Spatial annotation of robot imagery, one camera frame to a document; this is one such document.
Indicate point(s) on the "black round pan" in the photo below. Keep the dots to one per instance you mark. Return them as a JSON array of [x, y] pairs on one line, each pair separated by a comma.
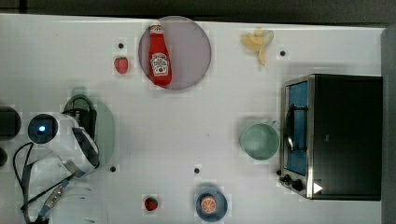
[[10, 123]]

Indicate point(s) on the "pale red strawberry toy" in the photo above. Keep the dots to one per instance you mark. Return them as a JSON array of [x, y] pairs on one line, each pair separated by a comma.
[[121, 64]]

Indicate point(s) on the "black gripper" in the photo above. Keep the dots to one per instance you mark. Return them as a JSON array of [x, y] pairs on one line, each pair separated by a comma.
[[87, 120]]

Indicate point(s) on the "dark red strawberry toy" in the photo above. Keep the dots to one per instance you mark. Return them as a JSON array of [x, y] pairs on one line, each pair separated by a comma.
[[151, 204]]

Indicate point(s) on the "grey round plate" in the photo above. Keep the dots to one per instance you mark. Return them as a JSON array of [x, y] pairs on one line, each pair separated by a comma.
[[189, 48]]

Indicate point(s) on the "mint green plastic strainer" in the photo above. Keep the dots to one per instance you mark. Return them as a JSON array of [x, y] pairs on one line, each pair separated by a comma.
[[105, 135]]

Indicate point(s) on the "blue bowl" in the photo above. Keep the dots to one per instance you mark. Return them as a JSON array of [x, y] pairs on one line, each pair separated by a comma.
[[221, 201]]

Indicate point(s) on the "peeled banana toy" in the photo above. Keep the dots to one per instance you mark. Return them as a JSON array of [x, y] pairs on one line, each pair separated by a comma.
[[258, 42]]

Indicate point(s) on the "mint green cup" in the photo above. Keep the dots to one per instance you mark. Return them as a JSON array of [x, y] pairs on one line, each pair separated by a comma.
[[260, 141]]

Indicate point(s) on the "orange slice toy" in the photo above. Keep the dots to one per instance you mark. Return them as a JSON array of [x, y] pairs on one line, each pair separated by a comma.
[[208, 204]]

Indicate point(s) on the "black toaster oven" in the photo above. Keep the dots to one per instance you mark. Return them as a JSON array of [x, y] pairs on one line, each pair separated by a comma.
[[331, 137]]

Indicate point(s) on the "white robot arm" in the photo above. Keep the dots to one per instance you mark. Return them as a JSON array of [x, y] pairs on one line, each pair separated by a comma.
[[73, 153]]

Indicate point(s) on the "red ketchup bottle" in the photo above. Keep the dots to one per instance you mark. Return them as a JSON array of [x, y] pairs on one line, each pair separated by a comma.
[[159, 62]]

